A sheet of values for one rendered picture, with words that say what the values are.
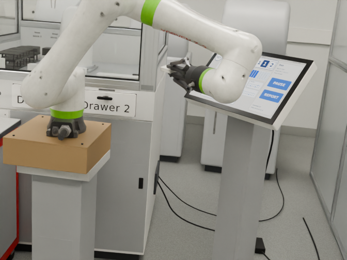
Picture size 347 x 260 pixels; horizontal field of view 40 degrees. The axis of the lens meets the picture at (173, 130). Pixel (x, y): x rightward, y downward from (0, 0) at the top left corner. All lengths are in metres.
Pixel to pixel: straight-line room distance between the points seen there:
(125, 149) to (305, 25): 3.45
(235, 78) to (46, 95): 0.63
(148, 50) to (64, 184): 0.80
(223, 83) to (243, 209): 0.82
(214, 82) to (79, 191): 0.69
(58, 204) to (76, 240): 0.16
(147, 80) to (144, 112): 0.16
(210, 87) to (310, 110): 4.13
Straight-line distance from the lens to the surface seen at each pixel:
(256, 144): 2.07
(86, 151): 1.70
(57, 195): 1.88
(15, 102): 2.45
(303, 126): 5.61
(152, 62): 2.28
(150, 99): 2.31
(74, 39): 1.54
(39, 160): 1.77
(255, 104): 1.91
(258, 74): 2.01
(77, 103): 1.80
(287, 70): 1.95
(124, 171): 2.43
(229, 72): 1.48
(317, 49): 5.48
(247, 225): 2.21
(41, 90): 1.63
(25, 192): 2.60
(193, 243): 2.90
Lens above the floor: 1.38
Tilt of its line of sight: 15 degrees down
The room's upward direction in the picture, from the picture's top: 5 degrees clockwise
